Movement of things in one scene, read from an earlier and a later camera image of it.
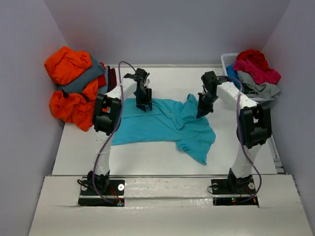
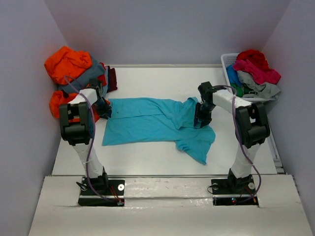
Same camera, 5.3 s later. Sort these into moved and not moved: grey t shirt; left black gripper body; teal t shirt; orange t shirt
Moved: left black gripper body
Not moved: grey t shirt; teal t shirt; orange t shirt
